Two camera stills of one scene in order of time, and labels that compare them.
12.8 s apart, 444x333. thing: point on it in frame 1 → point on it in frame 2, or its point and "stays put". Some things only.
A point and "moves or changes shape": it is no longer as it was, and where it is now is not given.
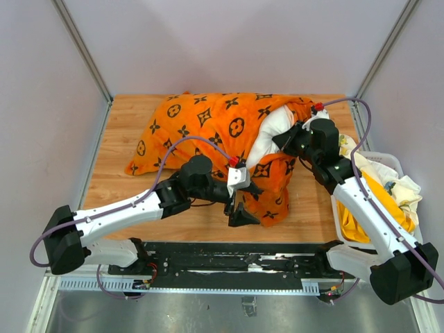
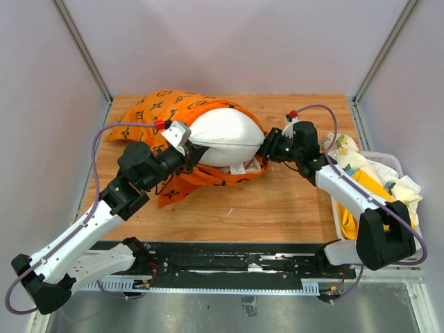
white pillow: (272, 123) → (233, 137)
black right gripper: (285, 140) → (268, 148)
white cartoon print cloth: (406, 189) stays put
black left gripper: (240, 217) → (194, 152)
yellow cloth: (352, 228) stays put
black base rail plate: (238, 265) stays put
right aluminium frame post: (402, 19) stays put
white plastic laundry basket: (385, 158) stays put
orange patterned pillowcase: (228, 121) moves or changes shape
